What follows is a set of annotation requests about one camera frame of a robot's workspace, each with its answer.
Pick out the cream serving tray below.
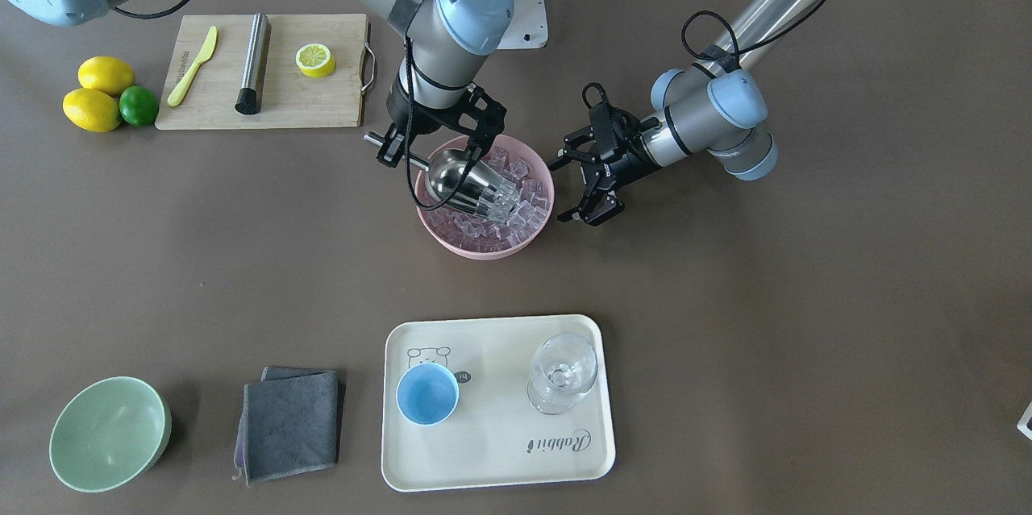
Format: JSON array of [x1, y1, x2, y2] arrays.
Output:
[[382, 314, 617, 492]]

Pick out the metal ice scoop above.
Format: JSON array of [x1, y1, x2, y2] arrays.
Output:
[[406, 148, 520, 222]]

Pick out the yellow plastic knife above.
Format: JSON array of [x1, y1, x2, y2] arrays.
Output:
[[166, 26, 218, 107]]

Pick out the clear wine glass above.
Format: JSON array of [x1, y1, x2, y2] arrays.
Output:
[[527, 334, 598, 415]]

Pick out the half lemon slice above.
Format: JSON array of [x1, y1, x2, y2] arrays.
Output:
[[295, 44, 336, 78]]

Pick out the wooden cutting board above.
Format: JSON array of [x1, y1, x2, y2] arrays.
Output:
[[156, 13, 369, 131]]

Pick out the green bowl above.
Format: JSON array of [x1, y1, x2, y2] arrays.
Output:
[[49, 376, 171, 493]]

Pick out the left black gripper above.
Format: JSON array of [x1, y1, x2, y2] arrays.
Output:
[[550, 83, 660, 227]]

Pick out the light blue cup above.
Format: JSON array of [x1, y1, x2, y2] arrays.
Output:
[[395, 362, 460, 426]]

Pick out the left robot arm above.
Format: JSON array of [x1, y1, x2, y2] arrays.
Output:
[[548, 0, 828, 227]]

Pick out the clear ice cubes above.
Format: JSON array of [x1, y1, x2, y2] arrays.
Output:
[[416, 143, 554, 260]]

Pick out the green lime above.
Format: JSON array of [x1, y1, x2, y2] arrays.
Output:
[[118, 85, 160, 127]]

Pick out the grey folded cloth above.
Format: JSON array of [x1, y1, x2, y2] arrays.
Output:
[[235, 367, 340, 486]]

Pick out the yellow lemon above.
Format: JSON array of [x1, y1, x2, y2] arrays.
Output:
[[77, 56, 135, 98], [62, 88, 123, 133]]

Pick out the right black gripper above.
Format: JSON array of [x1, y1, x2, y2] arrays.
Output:
[[377, 79, 506, 168]]

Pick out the steel muddler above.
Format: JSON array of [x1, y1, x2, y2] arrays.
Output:
[[235, 13, 272, 115]]

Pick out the pink bowl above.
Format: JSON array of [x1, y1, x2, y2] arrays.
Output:
[[416, 135, 556, 260]]

